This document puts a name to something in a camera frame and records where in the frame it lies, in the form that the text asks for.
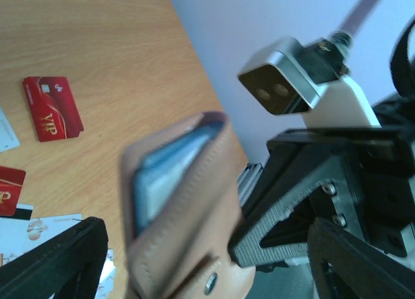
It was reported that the white card pile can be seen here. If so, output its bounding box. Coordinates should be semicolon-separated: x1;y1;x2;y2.
95;249;116;299

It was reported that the pink leather card holder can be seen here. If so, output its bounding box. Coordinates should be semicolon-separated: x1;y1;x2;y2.
119;112;255;298

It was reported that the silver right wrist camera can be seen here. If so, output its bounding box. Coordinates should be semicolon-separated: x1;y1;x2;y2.
238;32;352;115

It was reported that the white VIP card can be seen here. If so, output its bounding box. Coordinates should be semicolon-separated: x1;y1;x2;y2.
1;204;82;266

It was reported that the white blossom card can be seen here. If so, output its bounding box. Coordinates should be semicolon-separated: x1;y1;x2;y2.
0;109;20;152

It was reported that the red vip card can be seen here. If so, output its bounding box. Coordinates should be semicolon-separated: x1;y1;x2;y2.
23;77;84;142
0;166;26;217

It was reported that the red VIP card far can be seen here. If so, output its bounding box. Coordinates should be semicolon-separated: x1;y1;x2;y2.
23;77;84;142

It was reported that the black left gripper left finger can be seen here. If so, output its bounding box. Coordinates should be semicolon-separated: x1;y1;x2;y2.
1;217;108;299

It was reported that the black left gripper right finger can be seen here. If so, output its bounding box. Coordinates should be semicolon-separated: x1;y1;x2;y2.
307;218;414;298

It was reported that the red VIP card near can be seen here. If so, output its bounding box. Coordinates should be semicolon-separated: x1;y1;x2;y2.
0;166;26;217

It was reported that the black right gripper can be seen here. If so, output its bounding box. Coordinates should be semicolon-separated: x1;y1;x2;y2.
228;95;414;267

